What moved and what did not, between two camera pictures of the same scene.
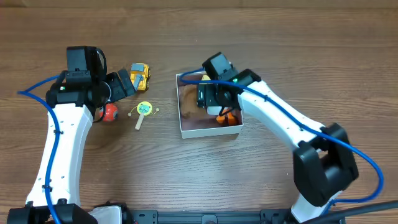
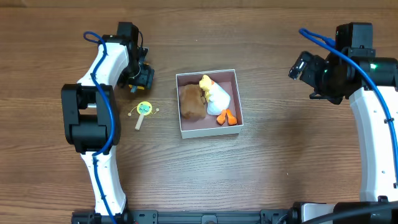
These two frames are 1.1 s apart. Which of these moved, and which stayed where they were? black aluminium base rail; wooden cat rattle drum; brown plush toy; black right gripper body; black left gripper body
Moved: black right gripper body; black left gripper body
Stayed: black aluminium base rail; brown plush toy; wooden cat rattle drum
